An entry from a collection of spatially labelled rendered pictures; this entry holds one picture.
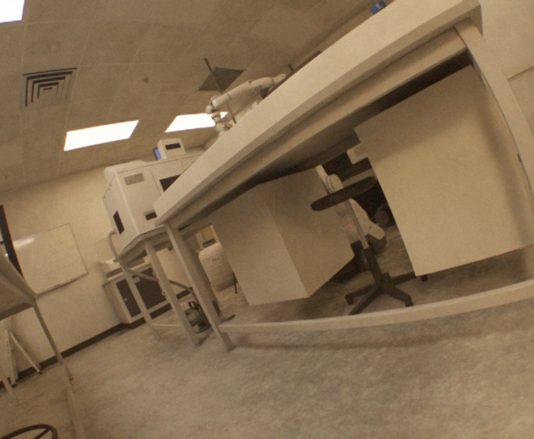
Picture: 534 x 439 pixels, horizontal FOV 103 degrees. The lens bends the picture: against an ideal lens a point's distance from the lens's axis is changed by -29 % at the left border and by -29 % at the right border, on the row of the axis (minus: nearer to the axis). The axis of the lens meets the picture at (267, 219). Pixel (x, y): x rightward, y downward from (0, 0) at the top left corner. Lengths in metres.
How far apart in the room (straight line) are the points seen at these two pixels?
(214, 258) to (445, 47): 3.87
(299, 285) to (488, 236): 0.93
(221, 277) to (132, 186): 2.34
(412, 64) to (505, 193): 0.52
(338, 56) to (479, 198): 0.64
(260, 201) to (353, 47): 0.92
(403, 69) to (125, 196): 1.95
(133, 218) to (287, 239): 1.18
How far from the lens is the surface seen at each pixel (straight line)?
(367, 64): 0.81
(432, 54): 0.82
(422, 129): 1.07
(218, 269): 4.22
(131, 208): 2.23
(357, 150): 3.23
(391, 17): 0.84
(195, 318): 2.70
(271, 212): 1.46
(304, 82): 0.92
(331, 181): 2.34
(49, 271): 5.07
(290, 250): 1.48
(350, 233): 2.08
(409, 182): 1.10
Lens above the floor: 0.63
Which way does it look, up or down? level
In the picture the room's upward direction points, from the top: 24 degrees counter-clockwise
